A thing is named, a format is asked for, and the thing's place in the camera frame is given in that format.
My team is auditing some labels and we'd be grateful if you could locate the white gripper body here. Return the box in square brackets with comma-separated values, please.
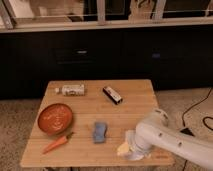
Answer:
[124, 130, 151, 161]

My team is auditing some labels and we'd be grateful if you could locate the cream ceramic cup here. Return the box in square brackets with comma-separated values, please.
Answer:
[117, 142, 130, 156]

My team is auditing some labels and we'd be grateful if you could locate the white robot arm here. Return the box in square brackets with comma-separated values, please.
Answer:
[124, 109, 213, 171]

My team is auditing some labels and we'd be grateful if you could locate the orange ceramic bowl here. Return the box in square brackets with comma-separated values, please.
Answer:
[37, 103, 73, 135]

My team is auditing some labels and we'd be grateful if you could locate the blue sponge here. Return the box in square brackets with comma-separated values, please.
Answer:
[93, 122, 107, 143]

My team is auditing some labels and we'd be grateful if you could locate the wooden table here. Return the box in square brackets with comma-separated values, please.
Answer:
[20, 79, 174, 168]

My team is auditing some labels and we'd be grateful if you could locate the black white rectangular box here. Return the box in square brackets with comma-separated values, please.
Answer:
[103, 86, 122, 105]

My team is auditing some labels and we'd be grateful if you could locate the orange carrot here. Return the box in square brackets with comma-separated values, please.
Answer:
[43, 132, 73, 154]

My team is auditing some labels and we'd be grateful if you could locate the white plastic bottle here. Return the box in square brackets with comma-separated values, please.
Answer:
[55, 84, 85, 96]

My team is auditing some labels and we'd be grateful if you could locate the dark cabinet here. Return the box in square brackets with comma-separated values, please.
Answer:
[0, 26, 213, 99]

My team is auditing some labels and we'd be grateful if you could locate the black floor cable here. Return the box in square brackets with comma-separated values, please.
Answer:
[179, 88, 213, 137]

